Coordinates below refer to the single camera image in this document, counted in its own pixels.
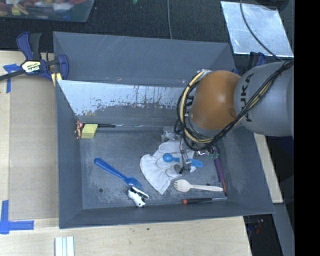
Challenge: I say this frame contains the clear shiny plastic object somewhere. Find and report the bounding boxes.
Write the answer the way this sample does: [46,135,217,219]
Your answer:
[161,125,181,144]

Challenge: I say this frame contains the white cloth glove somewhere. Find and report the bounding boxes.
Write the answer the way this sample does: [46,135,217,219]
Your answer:
[139,139,197,196]

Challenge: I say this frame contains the blue plastic spoon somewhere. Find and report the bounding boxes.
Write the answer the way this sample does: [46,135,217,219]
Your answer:
[162,152,204,169]

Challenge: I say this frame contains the yellow sponge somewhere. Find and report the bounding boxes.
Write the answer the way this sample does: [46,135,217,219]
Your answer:
[80,124,99,139]

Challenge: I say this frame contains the grey metal bin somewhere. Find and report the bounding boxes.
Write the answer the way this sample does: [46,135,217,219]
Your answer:
[52,31,276,230]

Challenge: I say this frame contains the black and white toy animal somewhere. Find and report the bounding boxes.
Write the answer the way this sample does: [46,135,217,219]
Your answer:
[127,186,150,209]

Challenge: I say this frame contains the pale wooden fork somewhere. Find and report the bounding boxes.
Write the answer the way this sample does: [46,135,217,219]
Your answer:
[173,179,224,193]

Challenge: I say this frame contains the small red-brown toy figure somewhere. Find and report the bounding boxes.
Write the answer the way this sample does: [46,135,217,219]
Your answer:
[74,120,84,139]

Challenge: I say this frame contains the black screwdriver with orange end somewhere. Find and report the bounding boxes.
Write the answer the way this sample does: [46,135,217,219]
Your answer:
[181,196,228,205]

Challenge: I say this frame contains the blue plastic fork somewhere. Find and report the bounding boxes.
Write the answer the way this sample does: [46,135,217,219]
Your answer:
[93,157,144,189]

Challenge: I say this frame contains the purple pen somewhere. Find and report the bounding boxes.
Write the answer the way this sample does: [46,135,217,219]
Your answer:
[213,155,227,194]

